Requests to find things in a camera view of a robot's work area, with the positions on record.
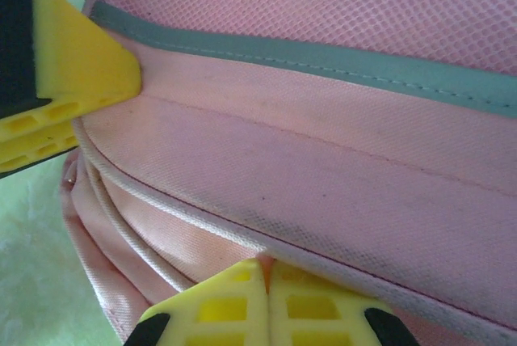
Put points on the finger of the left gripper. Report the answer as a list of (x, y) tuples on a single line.
[(81, 63), (36, 156)]

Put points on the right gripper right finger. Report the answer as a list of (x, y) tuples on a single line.
[(319, 313)]

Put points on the pink school backpack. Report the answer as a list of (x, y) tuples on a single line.
[(323, 160)]

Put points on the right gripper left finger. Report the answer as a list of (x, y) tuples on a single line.
[(218, 313)]

